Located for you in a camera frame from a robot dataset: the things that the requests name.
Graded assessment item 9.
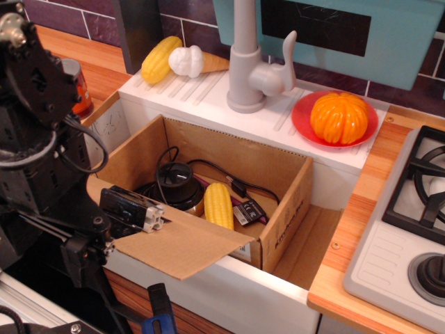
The white toy sink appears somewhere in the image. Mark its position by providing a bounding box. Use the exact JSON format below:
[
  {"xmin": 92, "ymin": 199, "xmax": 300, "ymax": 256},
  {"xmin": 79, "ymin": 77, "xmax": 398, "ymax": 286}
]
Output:
[{"xmin": 85, "ymin": 92, "xmax": 380, "ymax": 333}]

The toy ice cream cone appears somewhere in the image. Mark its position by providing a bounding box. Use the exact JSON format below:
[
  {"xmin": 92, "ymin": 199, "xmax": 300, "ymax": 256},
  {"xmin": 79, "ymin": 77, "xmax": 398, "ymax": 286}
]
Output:
[{"xmin": 168, "ymin": 45, "xmax": 229, "ymax": 78}]

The yellow toy corn in box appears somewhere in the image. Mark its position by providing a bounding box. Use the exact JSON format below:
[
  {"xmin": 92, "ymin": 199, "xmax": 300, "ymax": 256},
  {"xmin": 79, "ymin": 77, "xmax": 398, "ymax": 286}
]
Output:
[{"xmin": 204, "ymin": 182, "xmax": 234, "ymax": 230}]

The black round device with cable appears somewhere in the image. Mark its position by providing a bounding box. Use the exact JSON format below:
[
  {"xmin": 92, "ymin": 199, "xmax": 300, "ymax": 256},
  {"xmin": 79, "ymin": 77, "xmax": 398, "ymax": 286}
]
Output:
[{"xmin": 136, "ymin": 146, "xmax": 205, "ymax": 216}]

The brown cardboard box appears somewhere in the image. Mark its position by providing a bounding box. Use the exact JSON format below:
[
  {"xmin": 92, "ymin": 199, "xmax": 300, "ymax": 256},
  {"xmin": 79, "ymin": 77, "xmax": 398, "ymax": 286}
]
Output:
[{"xmin": 88, "ymin": 116, "xmax": 313, "ymax": 280}]

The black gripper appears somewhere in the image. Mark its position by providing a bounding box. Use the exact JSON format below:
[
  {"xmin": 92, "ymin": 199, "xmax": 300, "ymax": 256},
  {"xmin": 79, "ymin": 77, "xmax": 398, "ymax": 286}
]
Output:
[{"xmin": 59, "ymin": 186, "xmax": 165, "ymax": 287}]

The grey toy stove top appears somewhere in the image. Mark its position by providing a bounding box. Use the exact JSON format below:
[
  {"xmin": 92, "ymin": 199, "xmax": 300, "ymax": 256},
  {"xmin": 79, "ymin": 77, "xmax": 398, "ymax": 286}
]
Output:
[{"xmin": 343, "ymin": 143, "xmax": 444, "ymax": 333}]

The black stove grate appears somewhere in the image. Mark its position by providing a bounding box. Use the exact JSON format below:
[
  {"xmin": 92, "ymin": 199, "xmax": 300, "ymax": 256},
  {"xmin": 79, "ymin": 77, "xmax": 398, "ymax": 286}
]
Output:
[{"xmin": 382, "ymin": 126, "xmax": 444, "ymax": 245}]

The yellow toy corn on counter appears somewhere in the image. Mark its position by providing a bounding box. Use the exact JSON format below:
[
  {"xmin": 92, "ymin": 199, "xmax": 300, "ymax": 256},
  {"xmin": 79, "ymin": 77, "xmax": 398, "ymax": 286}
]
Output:
[{"xmin": 140, "ymin": 36, "xmax": 182, "ymax": 84}]

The blue black clamp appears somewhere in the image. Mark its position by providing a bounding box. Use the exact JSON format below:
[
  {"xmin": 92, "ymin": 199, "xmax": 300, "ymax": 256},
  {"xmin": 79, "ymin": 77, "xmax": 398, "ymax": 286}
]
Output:
[{"xmin": 141, "ymin": 283, "xmax": 178, "ymax": 334}]

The orange can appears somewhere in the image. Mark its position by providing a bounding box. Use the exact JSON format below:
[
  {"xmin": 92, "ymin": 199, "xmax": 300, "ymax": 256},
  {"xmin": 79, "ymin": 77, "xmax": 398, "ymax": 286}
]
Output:
[{"xmin": 62, "ymin": 58, "xmax": 94, "ymax": 119}]

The orange toy pumpkin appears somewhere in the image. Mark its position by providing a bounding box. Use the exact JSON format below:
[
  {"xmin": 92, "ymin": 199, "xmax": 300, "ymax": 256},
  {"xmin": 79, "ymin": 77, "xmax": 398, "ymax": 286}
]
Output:
[{"xmin": 309, "ymin": 92, "xmax": 369, "ymax": 145}]

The grey toy faucet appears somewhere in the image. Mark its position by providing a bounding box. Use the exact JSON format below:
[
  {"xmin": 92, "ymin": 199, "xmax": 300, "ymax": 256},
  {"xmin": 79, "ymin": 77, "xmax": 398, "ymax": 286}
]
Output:
[{"xmin": 227, "ymin": 1, "xmax": 298, "ymax": 113}]

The black power adapter with cable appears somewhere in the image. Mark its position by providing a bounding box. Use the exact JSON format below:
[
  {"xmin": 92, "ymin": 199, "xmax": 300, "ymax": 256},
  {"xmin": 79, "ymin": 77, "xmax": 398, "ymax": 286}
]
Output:
[{"xmin": 187, "ymin": 159, "xmax": 280, "ymax": 226}]

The teal toy microwave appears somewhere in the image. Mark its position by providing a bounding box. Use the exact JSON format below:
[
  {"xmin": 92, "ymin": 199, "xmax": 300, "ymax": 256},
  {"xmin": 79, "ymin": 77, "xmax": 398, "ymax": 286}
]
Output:
[{"xmin": 211, "ymin": 0, "xmax": 445, "ymax": 91}]

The red plate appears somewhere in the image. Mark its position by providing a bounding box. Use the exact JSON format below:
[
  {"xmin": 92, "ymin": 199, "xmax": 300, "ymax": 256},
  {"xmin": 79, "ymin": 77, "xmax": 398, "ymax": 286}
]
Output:
[{"xmin": 291, "ymin": 90, "xmax": 378, "ymax": 148}]

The black stove knob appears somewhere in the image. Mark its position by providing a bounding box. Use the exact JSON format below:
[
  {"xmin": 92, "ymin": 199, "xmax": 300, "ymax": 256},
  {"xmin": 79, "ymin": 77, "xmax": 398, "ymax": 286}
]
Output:
[{"xmin": 408, "ymin": 253, "xmax": 444, "ymax": 307}]

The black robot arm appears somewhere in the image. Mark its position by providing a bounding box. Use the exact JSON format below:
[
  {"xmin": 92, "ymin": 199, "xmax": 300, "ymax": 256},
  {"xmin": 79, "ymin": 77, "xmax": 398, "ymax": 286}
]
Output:
[{"xmin": 1, "ymin": 1, "xmax": 143, "ymax": 333}]

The purple flat item in box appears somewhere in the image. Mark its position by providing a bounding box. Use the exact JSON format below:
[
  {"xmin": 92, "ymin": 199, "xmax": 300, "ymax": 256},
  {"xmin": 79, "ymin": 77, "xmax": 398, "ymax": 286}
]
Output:
[{"xmin": 195, "ymin": 176, "xmax": 268, "ymax": 230}]

